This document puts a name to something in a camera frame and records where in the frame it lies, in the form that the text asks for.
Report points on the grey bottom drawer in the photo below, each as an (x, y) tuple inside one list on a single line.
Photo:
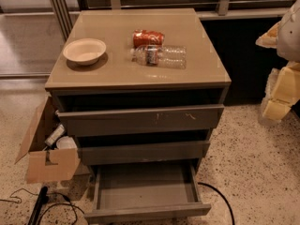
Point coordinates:
[(144, 191)]

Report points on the bottle in cardboard box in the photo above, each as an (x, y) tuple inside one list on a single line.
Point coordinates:
[(55, 135)]

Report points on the clear plastic water bottle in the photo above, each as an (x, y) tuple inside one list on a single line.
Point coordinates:
[(161, 56)]

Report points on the grey drawer cabinet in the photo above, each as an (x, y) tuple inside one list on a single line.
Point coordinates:
[(116, 71)]

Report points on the orange soda can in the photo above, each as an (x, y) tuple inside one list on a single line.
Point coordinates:
[(145, 37)]

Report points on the brown cardboard box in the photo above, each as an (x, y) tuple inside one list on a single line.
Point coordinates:
[(47, 165)]

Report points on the grey middle drawer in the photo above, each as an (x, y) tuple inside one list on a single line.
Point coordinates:
[(145, 147)]

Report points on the beige paper bowl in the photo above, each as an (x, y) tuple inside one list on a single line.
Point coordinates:
[(85, 51)]

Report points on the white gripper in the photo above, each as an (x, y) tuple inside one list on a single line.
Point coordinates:
[(290, 37)]

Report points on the grey top drawer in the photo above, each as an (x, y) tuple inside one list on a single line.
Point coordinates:
[(136, 112)]

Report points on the grey drawer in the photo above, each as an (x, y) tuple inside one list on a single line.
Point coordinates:
[(145, 147), (144, 191), (136, 112)]

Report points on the black power strip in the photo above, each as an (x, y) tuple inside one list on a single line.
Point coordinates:
[(42, 198)]

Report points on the white cup in box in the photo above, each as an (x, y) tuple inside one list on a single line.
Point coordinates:
[(66, 142)]

